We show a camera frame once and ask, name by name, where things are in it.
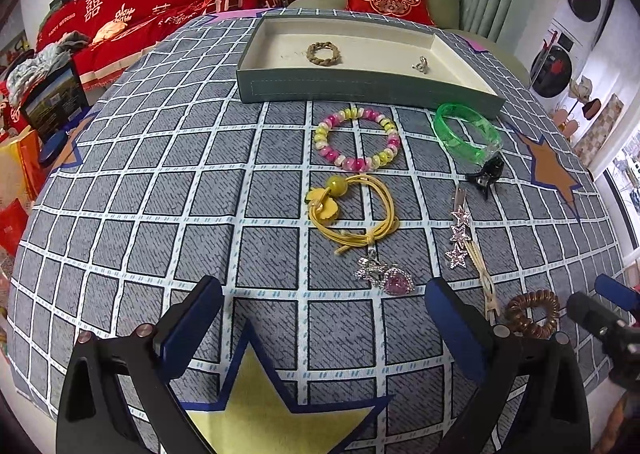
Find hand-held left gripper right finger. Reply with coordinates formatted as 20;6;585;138
424;278;592;454

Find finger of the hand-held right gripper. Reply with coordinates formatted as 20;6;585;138
566;291;631;342
594;274;640;315

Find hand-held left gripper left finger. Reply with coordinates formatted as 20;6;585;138
56;275;224;454

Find brown spiral hair tie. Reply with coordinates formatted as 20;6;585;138
504;290;561;339

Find beige cord hair tie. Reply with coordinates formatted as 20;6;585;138
467;239;501;322

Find yellow hair tie with bead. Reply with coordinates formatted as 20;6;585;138
306;175;401;255

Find green translucent bangle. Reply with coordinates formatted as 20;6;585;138
433;102;503;165

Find pink yellow beaded bracelet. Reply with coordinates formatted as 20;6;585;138
313;105;402;173

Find grey-green jewelry tray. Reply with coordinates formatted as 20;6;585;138
236;16;505;119

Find purple heart silver pendant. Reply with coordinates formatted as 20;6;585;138
355;246;416;295

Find silver star hair clip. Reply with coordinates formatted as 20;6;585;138
446;186;473;271

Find black claw hair clip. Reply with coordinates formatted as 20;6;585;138
465;157;506;195

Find checkered beige box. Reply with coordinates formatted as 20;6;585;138
575;94;623;165

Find blue round object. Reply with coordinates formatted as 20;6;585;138
40;129;76;167

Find red orange bags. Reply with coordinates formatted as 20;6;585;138
0;129;51;255

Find black picture box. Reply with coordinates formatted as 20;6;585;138
22;61;86;142

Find pile of grey clothes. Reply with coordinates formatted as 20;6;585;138
5;31;91;104

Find braided tan bracelet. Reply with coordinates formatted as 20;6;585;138
306;41;342;67

